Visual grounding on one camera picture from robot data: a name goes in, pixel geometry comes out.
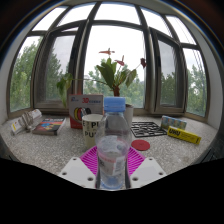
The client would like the clear blue-capped water bottle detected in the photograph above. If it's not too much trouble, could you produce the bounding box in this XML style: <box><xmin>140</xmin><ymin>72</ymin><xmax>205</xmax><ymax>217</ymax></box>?
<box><xmin>94</xmin><ymin>96</ymin><xmax>133</xmax><ymax>191</ymax></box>

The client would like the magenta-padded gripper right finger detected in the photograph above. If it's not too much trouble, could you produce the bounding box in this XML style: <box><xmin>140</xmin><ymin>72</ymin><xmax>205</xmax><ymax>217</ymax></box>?
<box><xmin>125</xmin><ymin>146</ymin><xmax>168</xmax><ymax>190</ymax></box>

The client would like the flat round red coaster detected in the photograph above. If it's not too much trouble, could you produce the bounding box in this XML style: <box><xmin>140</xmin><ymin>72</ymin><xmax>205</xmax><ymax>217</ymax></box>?
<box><xmin>130</xmin><ymin>139</ymin><xmax>151</xmax><ymax>152</ymax></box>

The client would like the dark colourful book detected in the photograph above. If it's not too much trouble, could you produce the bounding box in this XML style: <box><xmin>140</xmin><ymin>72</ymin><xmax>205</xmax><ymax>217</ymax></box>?
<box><xmin>31</xmin><ymin>117</ymin><xmax>67</xmax><ymax>137</ymax></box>

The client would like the black lattice trivet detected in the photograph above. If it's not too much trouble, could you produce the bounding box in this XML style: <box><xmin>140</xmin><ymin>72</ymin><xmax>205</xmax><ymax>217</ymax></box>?
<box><xmin>129</xmin><ymin>121</ymin><xmax>168</xmax><ymax>139</ymax></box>

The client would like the long yellow box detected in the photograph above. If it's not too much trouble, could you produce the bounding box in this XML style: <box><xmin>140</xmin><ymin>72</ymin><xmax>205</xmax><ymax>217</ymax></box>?
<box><xmin>167</xmin><ymin>125</ymin><xmax>202</xmax><ymax>146</ymax></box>

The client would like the blue and yellow carton pack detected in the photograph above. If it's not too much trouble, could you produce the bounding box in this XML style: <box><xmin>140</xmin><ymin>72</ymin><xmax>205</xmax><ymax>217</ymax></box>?
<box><xmin>160</xmin><ymin>115</ymin><xmax>188</xmax><ymax>131</ymax></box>

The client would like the red and white filament box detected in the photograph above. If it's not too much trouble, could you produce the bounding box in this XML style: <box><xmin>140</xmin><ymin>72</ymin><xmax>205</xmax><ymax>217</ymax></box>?
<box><xmin>68</xmin><ymin>93</ymin><xmax>104</xmax><ymax>130</ymax></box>

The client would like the dark-framed bay window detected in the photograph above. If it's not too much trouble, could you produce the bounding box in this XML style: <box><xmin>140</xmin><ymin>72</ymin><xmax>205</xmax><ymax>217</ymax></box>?
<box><xmin>6</xmin><ymin>1</ymin><xmax>211</xmax><ymax>118</ymax></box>

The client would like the folded white paper booklet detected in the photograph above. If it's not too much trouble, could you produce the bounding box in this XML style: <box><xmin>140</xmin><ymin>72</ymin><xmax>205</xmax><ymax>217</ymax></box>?
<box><xmin>10</xmin><ymin>108</ymin><xmax>44</xmax><ymax>136</ymax></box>

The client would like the cream mug with black lettering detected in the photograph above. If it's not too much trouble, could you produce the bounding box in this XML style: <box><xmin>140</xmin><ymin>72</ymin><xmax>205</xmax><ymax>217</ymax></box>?
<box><xmin>81</xmin><ymin>113</ymin><xmax>105</xmax><ymax>150</ymax></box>

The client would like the potted red-flowered anthurium plant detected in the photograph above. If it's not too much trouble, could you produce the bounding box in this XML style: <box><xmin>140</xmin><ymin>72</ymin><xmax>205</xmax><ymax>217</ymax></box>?
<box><xmin>55</xmin><ymin>47</ymin><xmax>148</xmax><ymax>129</ymax></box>

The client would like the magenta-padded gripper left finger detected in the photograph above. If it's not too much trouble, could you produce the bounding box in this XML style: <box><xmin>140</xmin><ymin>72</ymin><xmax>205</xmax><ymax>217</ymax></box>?
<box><xmin>57</xmin><ymin>145</ymin><xmax>101</xmax><ymax>190</ymax></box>

